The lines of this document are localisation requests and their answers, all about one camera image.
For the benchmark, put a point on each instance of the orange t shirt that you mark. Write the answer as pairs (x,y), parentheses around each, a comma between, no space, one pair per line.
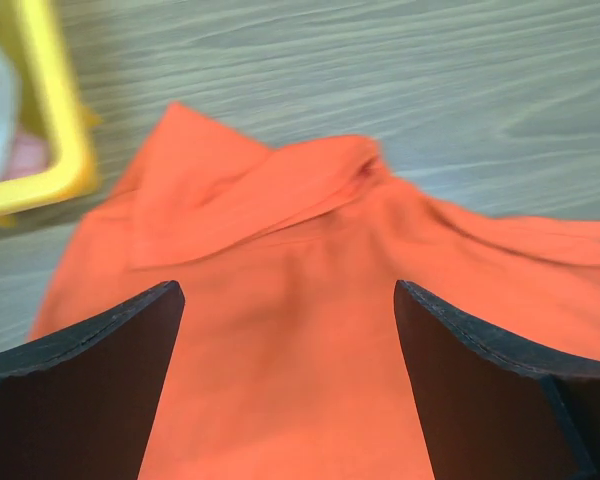
(287,363)

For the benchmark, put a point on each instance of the pink t shirt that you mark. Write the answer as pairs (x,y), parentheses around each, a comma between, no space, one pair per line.
(29,156)

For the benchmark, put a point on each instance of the yellow plastic bin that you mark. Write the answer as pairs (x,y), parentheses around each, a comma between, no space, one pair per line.
(51,108)

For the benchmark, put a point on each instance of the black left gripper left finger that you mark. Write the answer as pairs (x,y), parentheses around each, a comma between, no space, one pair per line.
(80,403)

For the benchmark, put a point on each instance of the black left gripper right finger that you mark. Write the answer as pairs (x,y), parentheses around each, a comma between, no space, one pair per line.
(492,404)

